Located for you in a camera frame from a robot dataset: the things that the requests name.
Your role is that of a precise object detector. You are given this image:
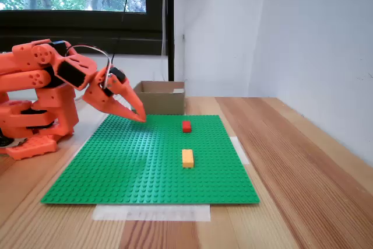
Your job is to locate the cardboard box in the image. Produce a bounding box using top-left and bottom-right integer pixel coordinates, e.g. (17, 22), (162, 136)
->
(132, 80), (187, 115)

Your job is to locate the translucent tape strip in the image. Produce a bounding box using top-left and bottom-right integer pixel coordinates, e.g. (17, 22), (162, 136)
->
(230, 136), (251, 165)
(92, 204), (211, 222)

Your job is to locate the black vertical pole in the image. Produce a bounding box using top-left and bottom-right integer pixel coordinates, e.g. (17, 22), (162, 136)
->
(161, 0), (176, 82)

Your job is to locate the black window frame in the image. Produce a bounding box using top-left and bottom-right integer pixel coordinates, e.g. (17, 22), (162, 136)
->
(0, 0), (175, 57)

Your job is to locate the yellow lego block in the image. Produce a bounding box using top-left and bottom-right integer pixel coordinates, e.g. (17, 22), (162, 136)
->
(181, 149), (195, 169)

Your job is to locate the gripper servo wire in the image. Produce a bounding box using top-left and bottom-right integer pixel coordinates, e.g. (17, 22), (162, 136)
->
(66, 44), (114, 89)

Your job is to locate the green lego baseplate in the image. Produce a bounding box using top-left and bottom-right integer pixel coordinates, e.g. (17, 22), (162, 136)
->
(40, 114), (261, 205)

